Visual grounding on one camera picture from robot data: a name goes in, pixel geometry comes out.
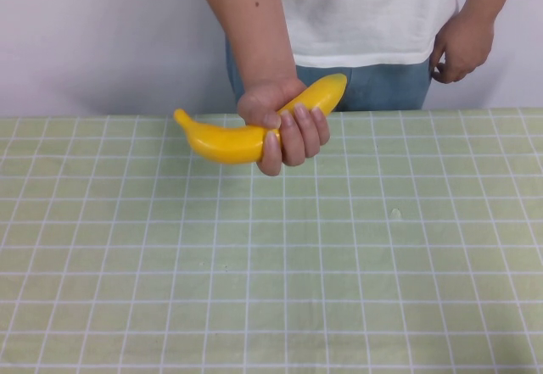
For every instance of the person's left hand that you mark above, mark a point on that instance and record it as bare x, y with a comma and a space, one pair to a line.
462, 47

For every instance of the person's right hand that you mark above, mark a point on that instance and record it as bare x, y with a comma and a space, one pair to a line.
263, 102

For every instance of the yellow banana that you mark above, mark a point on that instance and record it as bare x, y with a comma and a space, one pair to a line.
225, 145

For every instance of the person's right forearm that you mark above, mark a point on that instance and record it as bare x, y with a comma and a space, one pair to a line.
250, 22

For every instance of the blue trousers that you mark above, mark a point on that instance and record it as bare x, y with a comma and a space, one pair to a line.
382, 87

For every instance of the white t-shirt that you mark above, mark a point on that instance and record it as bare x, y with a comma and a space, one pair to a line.
365, 9

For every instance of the green grid tablecloth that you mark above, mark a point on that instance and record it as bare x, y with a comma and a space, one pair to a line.
271, 242

